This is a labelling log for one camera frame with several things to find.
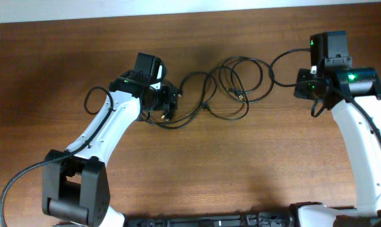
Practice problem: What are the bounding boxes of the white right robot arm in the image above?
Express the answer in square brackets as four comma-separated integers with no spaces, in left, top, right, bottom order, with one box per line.
[294,31,381,226]

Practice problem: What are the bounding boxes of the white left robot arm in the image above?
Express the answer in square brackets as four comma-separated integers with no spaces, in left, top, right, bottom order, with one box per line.
[42,53,177,226]

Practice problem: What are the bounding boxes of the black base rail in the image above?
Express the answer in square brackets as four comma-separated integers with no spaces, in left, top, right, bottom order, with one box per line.
[123,201,329,227]

